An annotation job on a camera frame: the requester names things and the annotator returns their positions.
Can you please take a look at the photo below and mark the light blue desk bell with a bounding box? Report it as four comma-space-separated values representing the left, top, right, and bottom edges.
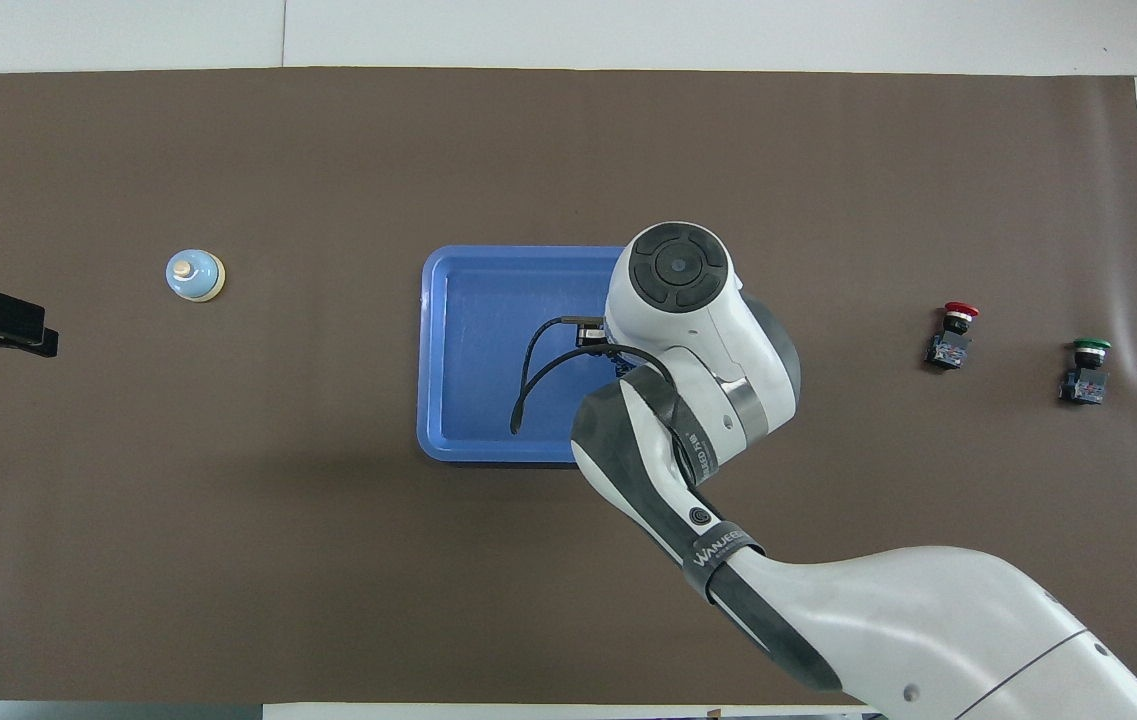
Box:
165, 247, 227, 303

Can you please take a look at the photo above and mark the red push button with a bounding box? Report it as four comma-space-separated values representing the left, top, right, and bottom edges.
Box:
925, 302, 980, 371

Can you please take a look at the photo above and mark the green push button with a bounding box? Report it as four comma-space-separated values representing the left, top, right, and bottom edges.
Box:
1059, 339, 1112, 405

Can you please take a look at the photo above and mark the blue plastic tray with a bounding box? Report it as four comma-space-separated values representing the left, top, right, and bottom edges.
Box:
416, 246, 629, 466

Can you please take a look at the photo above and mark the brown table mat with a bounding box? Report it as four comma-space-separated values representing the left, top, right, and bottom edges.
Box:
0, 68, 1137, 706

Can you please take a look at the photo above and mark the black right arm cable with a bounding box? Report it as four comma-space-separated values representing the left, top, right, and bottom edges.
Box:
511, 317, 679, 436

